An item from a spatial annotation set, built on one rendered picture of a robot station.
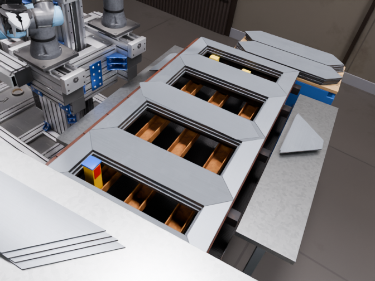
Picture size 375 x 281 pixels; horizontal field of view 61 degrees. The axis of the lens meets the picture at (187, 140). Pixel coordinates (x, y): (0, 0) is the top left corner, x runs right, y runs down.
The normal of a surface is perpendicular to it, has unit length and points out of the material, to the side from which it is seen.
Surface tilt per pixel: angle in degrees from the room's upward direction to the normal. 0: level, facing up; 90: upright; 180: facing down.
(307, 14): 90
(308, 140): 0
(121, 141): 0
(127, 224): 0
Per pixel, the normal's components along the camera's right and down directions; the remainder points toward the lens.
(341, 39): -0.55, 0.54
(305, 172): 0.11, -0.71
